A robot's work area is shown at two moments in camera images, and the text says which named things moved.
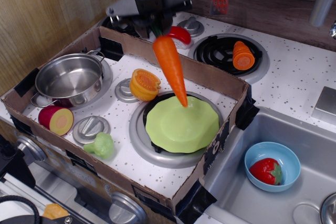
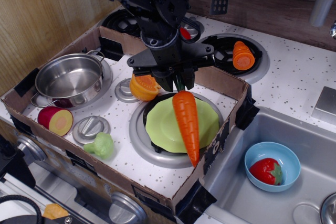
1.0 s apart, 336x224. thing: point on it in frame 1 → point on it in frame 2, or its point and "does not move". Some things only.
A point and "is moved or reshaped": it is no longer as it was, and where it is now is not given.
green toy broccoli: x=103 y=146 does not move
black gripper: x=160 y=10 → x=169 y=60
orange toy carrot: x=167 y=54 is moved or reshaped
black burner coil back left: x=127 y=25 does not move
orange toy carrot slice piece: x=243 y=57 does not move
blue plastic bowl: x=271 y=167 does not move
